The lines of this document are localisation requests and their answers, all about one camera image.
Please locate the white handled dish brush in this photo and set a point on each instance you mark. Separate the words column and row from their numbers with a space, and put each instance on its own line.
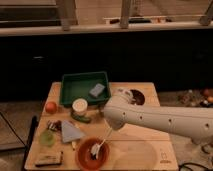
column 96, row 147

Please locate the red orange bowl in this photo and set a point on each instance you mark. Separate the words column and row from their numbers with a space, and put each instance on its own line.
column 84, row 159

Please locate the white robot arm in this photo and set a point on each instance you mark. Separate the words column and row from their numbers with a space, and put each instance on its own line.
column 196, row 123

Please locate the dark maroon bowl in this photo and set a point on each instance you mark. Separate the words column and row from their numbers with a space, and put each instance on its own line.
column 138, row 97

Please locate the brown wooden block brush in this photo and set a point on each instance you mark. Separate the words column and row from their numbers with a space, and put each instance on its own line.
column 50, row 158

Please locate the grey blue sponge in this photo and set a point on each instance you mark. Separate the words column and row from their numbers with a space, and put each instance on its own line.
column 97, row 90

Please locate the green plastic tray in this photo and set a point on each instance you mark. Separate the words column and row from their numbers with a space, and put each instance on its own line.
column 78, row 85

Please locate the white lidded round container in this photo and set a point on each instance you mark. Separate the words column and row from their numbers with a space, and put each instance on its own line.
column 80, row 106

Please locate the green cucumber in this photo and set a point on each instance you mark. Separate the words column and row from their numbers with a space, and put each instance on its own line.
column 82, row 119

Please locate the orange tomato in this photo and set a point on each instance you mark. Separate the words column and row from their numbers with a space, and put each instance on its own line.
column 51, row 107

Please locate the grey blue folded cloth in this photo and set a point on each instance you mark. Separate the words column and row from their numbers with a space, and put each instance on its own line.
column 70, row 132

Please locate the dark candy wrapper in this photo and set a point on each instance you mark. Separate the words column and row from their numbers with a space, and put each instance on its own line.
column 54, row 125

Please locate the wooden table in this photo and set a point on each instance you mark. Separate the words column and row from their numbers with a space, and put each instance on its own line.
column 132, row 148

